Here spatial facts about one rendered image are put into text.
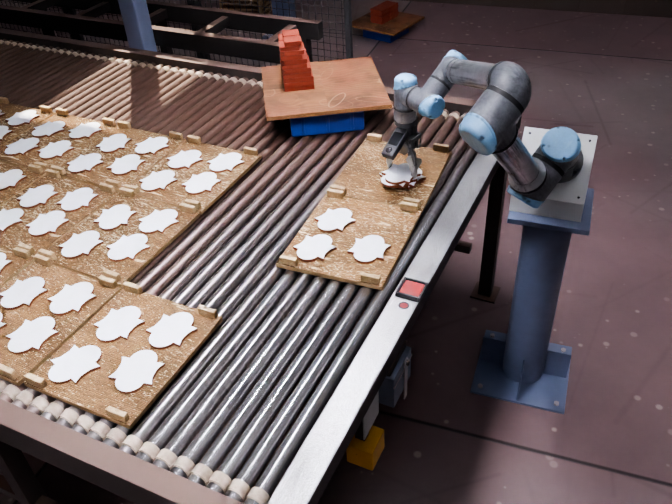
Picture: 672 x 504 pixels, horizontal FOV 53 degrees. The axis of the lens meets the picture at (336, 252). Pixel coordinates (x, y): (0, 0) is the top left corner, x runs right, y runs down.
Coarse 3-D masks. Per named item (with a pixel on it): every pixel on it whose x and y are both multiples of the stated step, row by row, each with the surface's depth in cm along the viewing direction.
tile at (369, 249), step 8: (360, 240) 214; (368, 240) 214; (376, 240) 214; (352, 248) 211; (360, 248) 211; (368, 248) 211; (376, 248) 211; (384, 248) 210; (360, 256) 208; (368, 256) 208; (376, 256) 208
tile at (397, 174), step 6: (390, 168) 241; (396, 168) 241; (402, 168) 240; (408, 168) 240; (384, 174) 239; (390, 174) 238; (396, 174) 237; (402, 174) 237; (408, 174) 237; (420, 174) 238; (390, 180) 235; (396, 180) 234; (402, 180) 234; (408, 180) 234
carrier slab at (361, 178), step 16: (368, 144) 265; (384, 144) 264; (352, 160) 256; (368, 160) 255; (384, 160) 255; (400, 160) 254; (432, 160) 253; (448, 160) 254; (352, 176) 247; (368, 176) 246; (432, 176) 244; (352, 192) 238; (368, 192) 238; (384, 192) 237; (400, 192) 237; (416, 192) 236; (432, 192) 238
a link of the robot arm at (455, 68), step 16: (448, 64) 208; (464, 64) 200; (480, 64) 193; (496, 64) 183; (512, 64) 179; (448, 80) 210; (464, 80) 199; (480, 80) 190; (496, 80) 176; (512, 80) 174; (528, 80) 177; (528, 96) 176
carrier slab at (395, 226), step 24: (312, 216) 228; (360, 216) 227; (384, 216) 226; (408, 216) 225; (336, 240) 217; (384, 240) 216; (312, 264) 208; (336, 264) 207; (360, 264) 207; (384, 264) 206
